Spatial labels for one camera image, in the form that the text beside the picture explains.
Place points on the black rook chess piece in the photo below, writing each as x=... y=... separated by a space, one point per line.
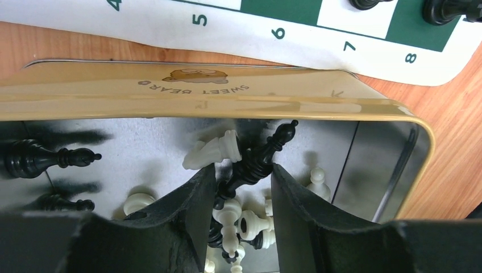
x=440 y=12

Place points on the black bishop lying left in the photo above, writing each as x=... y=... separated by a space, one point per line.
x=28 y=159

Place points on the gold tin box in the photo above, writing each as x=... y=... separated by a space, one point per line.
x=144 y=118

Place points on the black bishop chess piece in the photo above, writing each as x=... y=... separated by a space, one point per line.
x=256 y=164

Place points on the green white chess board mat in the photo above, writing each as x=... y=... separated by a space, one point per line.
x=390 y=41

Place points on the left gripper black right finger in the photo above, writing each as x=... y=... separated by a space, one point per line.
x=313 y=235

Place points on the white pawn chess piece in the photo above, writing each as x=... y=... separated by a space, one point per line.
x=317 y=184

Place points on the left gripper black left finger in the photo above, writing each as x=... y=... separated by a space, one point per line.
x=169 y=235

